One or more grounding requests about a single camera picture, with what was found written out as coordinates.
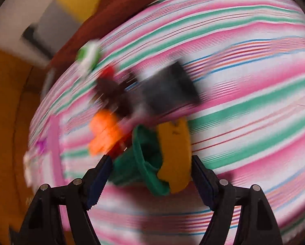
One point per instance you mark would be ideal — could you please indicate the white bed frame rail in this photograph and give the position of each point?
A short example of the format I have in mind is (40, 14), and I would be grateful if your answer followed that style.
(48, 81)

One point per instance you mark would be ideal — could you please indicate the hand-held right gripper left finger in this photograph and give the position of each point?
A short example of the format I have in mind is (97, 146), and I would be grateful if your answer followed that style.
(98, 183)

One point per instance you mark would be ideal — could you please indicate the green plastic tube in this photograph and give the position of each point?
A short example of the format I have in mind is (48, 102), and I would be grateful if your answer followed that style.
(142, 158)

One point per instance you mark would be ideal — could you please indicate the striped bed sheet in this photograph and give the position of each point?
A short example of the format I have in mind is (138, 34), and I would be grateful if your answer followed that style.
(244, 81)

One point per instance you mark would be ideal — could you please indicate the orange building blocks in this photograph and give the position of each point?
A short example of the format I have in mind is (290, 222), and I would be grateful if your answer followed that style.
(104, 132)

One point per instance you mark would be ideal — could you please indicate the red building block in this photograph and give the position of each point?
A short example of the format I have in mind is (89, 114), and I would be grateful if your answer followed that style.
(108, 72)

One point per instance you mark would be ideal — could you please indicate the grey yellow blue headboard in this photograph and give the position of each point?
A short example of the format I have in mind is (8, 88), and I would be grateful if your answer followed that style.
(73, 0)

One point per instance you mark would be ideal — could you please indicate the grey cylinder with black base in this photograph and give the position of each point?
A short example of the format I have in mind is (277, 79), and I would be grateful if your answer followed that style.
(167, 89)

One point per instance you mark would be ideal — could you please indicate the red cylinder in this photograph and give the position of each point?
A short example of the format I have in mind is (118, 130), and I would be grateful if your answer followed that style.
(118, 149)

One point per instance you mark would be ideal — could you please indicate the wooden wardrobe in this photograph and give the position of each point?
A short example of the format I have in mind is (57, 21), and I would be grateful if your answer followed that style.
(4, 112)

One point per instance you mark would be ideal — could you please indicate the green white plug-in device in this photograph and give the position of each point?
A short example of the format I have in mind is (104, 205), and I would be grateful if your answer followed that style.
(89, 55)

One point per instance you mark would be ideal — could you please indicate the yellow plastic case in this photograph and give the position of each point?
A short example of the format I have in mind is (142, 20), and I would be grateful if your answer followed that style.
(173, 155)

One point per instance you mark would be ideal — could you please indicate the brown blanket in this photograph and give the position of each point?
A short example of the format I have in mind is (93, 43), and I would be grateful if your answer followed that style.
(96, 23)

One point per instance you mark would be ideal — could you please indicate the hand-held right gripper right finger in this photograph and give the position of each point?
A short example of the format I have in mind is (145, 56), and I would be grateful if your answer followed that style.
(204, 183)

